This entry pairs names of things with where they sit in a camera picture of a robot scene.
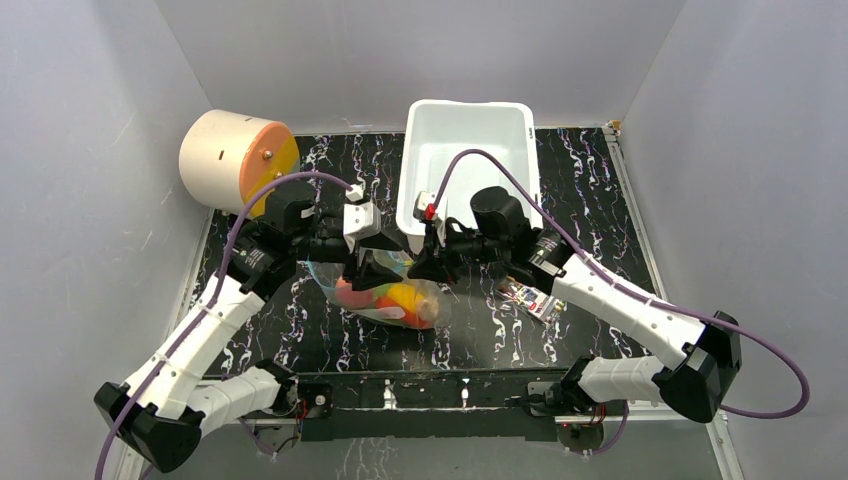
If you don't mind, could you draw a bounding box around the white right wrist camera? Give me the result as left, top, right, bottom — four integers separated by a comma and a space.
413, 191, 446, 245

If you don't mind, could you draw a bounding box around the cream cylinder with orange face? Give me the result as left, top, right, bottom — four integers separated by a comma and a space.
178, 109, 300, 214

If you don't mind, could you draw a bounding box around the toy peach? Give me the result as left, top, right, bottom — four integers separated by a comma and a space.
334, 277, 375, 310

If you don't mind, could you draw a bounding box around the white toy garlic bulb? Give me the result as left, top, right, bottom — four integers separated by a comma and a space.
418, 297, 441, 324

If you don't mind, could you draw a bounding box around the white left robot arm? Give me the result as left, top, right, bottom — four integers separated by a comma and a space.
94, 172, 397, 473

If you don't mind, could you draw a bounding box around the yellow toy mango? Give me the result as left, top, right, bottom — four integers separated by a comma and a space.
376, 283, 425, 313

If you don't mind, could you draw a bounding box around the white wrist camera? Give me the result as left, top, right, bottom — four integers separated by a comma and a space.
343, 185, 381, 252
413, 191, 446, 245

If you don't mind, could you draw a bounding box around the clear zip top bag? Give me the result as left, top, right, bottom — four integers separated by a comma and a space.
307, 250, 452, 330

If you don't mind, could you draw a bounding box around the red toy pepper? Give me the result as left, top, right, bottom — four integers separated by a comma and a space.
376, 305, 433, 330

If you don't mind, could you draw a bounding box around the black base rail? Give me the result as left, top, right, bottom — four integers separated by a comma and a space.
291, 369, 631, 444

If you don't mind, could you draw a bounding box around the pack of coloured markers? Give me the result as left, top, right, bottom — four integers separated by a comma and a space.
497, 277, 566, 325

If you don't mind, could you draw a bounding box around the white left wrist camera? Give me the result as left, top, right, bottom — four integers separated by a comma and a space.
343, 185, 381, 252

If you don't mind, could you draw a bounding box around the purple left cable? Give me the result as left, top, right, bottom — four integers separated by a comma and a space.
93, 170, 359, 480

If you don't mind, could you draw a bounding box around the white plastic bin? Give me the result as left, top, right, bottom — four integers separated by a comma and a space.
395, 99, 544, 254

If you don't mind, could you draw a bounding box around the aluminium frame rail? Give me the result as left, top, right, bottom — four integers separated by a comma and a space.
115, 374, 743, 480

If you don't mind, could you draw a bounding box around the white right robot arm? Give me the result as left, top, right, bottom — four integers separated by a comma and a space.
409, 186, 741, 423

